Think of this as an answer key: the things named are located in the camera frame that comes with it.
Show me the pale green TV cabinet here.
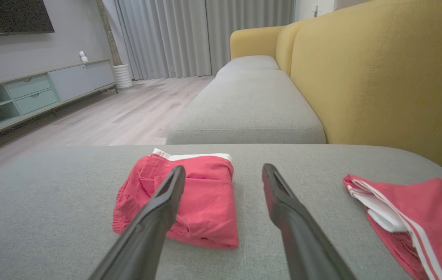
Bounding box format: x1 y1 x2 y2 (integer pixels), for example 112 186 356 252
0 58 118 146

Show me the pale green cabinet drawer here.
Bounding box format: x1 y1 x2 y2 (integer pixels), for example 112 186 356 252
14 89 60 116
4 74 53 100

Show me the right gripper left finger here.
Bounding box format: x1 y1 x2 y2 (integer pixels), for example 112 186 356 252
89 165 186 280

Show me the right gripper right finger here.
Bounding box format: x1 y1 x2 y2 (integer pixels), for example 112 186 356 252
263 163 357 280

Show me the grey sofa seat cushion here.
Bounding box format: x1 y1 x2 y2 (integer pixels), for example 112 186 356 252
166 69 326 145

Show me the narrow yellow sofa backrest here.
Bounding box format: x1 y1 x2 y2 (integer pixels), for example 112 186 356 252
275 20 308 77

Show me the black wall television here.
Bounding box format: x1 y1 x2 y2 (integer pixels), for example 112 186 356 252
0 0 55 37

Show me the large yellow sofa backrest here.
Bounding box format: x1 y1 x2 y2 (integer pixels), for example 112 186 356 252
289 0 442 166

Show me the yellow sofa armrest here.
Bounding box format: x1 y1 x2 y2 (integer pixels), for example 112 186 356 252
230 26 287 60

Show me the red shorts white hem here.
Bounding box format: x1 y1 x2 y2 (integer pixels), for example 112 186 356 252
112 148 240 249

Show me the grey pleated curtain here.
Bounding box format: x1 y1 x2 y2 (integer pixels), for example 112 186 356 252
102 0 212 81
205 0 296 76

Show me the white ribbed vase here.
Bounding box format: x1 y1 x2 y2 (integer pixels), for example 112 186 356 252
112 64 133 89

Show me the wide grey sofa cushion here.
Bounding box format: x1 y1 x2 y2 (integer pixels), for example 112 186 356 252
0 144 442 280

